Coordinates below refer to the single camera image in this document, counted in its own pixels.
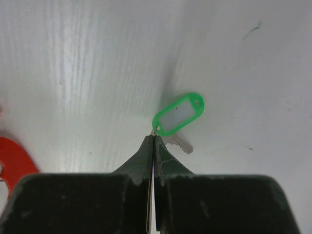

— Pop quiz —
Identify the green tag key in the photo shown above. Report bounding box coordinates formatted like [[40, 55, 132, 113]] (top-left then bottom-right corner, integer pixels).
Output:
[[152, 92, 205, 154]]

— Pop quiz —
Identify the keyring bunch with coloured tags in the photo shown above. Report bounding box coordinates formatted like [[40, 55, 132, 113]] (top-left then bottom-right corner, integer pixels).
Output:
[[0, 104, 40, 203]]

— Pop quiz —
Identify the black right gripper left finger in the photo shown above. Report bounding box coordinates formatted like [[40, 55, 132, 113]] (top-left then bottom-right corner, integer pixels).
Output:
[[0, 136, 153, 234]]

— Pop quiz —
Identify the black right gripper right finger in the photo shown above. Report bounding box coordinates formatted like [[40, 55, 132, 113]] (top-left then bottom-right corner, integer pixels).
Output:
[[153, 136, 300, 234]]

